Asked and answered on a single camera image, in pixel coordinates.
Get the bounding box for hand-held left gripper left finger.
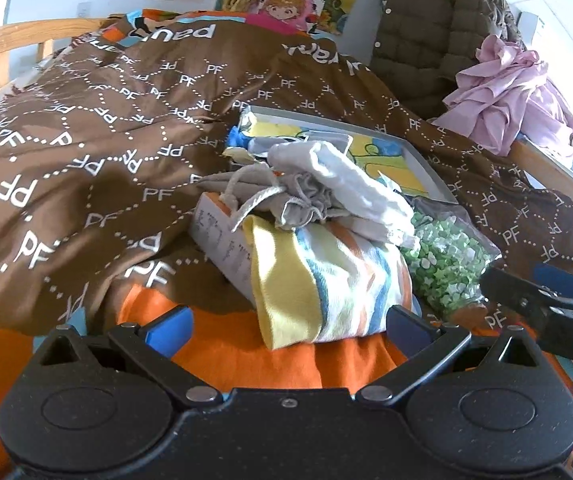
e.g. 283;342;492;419
29;305;222;406

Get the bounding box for clear bag of green bits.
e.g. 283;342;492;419
399;197;503;320

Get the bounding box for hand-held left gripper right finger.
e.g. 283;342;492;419
356;305;549;406

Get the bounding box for brown and orange printed blanket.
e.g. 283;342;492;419
0;7;573;480

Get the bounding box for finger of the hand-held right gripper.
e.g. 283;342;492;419
480;266;573;362
533;262;573;302

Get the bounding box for grey sock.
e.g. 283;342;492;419
201;162;362;235

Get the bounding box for pink cloth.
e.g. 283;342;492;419
431;35;573;158

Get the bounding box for grey tray box cartoon print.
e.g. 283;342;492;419
230;105;459;206

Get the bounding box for white cardboard box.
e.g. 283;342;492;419
189;192;262;310

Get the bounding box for white sock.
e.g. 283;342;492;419
269;141;417;246

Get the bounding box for olive quilted jacket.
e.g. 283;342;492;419
369;0;523;121

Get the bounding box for yellow blue orange striped cloth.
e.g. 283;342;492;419
244;215;413;351

